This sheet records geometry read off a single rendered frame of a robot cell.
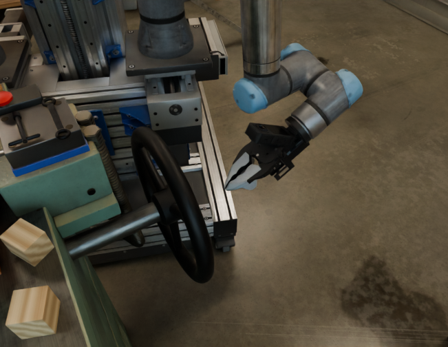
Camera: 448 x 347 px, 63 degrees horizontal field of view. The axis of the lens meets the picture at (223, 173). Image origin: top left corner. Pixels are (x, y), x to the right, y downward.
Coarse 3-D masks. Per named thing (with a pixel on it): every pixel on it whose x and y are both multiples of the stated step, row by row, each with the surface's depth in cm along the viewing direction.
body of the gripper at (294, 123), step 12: (288, 120) 79; (300, 132) 77; (252, 144) 81; (264, 144) 80; (300, 144) 82; (252, 156) 81; (264, 156) 78; (276, 156) 77; (288, 156) 83; (276, 168) 82; (288, 168) 83
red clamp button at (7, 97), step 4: (0, 92) 50; (4, 92) 50; (8, 92) 50; (0, 96) 50; (4, 96) 50; (8, 96) 50; (12, 96) 50; (0, 100) 49; (4, 100) 49; (8, 100) 50; (0, 104) 49; (4, 104) 49
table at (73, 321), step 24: (0, 216) 51; (24, 216) 51; (48, 216) 52; (72, 216) 55; (96, 216) 57; (0, 240) 49; (0, 264) 46; (24, 264) 46; (48, 264) 46; (0, 288) 44; (24, 288) 44; (72, 288) 44; (0, 312) 42; (72, 312) 42; (0, 336) 40; (48, 336) 40; (72, 336) 40
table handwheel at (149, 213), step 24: (144, 144) 56; (144, 168) 72; (168, 168) 51; (144, 192) 75; (168, 192) 62; (192, 192) 51; (120, 216) 60; (144, 216) 61; (168, 216) 61; (192, 216) 51; (72, 240) 57; (96, 240) 58; (168, 240) 73; (192, 240) 52; (192, 264) 66
